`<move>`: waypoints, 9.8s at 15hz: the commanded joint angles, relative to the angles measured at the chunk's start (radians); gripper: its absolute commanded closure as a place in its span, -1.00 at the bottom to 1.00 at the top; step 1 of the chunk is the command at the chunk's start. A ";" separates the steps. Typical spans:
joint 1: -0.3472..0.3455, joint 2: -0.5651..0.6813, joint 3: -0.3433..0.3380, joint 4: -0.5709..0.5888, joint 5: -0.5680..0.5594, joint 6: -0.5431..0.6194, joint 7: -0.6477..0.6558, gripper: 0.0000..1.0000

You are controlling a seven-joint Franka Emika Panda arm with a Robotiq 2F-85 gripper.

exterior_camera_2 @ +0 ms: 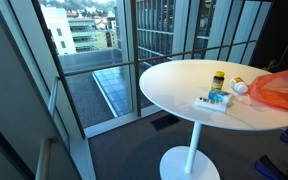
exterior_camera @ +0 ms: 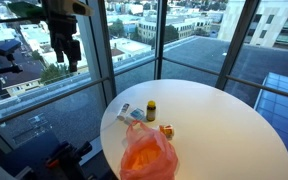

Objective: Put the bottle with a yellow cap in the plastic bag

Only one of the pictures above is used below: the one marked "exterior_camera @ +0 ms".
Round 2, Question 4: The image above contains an orange plastic bag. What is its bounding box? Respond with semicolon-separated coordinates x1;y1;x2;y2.
118;119;179;180

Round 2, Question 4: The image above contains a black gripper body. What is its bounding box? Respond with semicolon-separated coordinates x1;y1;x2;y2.
46;13;82;52

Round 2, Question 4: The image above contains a thick black camera cable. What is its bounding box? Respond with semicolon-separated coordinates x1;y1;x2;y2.
0;16;47;65

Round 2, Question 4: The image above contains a black and orange clamp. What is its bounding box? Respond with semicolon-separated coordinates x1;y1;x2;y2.
43;140;94;180

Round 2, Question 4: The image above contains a black camera on stand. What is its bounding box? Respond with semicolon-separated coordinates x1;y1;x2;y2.
0;39;24;78

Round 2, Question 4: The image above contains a white bottle with orange label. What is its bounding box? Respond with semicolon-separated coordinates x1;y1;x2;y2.
158;124;175;138

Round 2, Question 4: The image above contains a white round pedestal table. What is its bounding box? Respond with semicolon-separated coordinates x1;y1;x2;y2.
99;78;288;180

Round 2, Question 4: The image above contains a grey metal window railing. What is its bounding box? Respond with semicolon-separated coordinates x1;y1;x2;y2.
0;57;288;132

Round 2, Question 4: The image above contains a brown bottle with yellow cap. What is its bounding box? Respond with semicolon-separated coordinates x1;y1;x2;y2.
146;100;157;122

